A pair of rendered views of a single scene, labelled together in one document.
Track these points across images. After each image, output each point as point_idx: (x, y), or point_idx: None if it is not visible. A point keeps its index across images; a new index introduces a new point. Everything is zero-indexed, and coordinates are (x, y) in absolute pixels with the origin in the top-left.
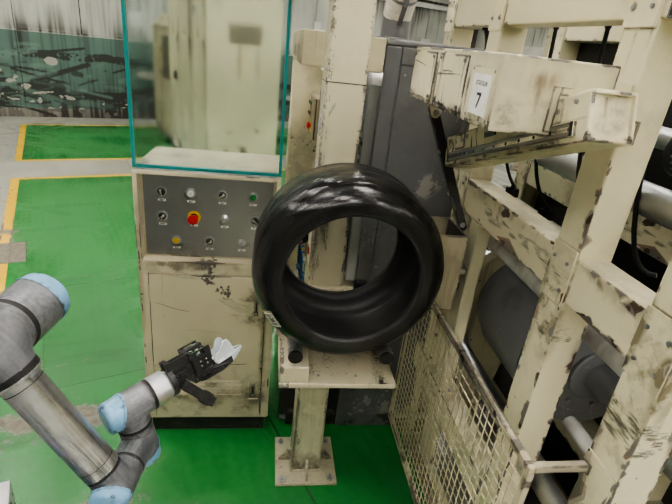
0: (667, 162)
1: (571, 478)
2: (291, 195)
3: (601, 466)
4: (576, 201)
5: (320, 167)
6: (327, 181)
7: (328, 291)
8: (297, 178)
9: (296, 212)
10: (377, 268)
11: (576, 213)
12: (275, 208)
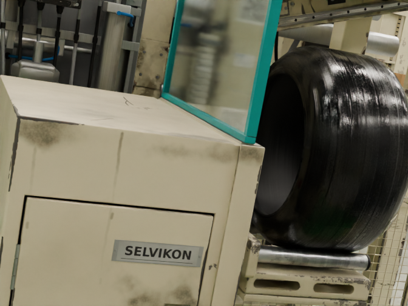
0: None
1: None
2: (392, 86)
3: None
4: (350, 43)
5: (336, 56)
6: (383, 64)
7: (261, 214)
8: (349, 72)
9: (407, 99)
10: None
11: (351, 51)
12: (394, 104)
